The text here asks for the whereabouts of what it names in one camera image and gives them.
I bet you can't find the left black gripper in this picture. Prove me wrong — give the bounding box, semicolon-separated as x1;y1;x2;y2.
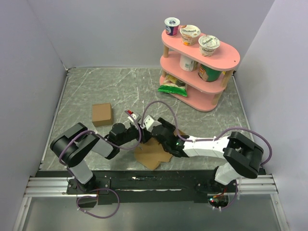
117;122;151;146

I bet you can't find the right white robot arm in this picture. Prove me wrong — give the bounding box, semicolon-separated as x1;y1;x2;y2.
144;115;264;192

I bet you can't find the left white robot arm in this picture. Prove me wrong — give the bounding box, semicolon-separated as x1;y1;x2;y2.
50;123;150;193

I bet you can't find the small folded cardboard box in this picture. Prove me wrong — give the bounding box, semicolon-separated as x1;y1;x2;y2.
92;103;113;127

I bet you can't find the green snack bag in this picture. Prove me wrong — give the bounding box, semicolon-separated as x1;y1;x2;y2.
158;74;188;97

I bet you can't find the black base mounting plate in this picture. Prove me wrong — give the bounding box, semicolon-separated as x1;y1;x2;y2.
66;170;236;205

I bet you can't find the pink three-tier shelf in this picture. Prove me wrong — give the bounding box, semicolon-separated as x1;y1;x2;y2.
159;31;241;112

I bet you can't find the white container middle shelf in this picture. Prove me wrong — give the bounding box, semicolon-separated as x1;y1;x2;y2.
180;54;197;72

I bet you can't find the green can middle shelf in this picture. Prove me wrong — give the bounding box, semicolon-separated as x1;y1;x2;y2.
198;64;222;82

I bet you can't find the Chobani white yogurt cup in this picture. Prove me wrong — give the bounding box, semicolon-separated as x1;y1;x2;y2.
198;35;220;57

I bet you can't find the Chobani peach yogurt cup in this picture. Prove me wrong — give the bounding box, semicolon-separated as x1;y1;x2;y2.
180;25;201;46

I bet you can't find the white blue yogurt cup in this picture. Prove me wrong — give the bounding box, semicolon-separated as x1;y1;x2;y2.
165;17;180;37

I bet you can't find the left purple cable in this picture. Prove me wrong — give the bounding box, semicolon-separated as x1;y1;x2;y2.
59;111;143;219

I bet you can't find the purple cable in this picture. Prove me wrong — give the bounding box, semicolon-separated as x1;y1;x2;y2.
141;101;274;210
59;111;143;219

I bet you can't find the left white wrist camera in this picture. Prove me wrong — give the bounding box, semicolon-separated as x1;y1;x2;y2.
125;110;141;123

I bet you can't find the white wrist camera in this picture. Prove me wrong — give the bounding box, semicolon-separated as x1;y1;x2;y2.
143;115;161;132
125;110;141;123

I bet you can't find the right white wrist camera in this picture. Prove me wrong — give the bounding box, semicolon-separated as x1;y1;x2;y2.
143;115;161;132

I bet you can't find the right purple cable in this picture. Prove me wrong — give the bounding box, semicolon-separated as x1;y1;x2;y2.
141;101;274;210

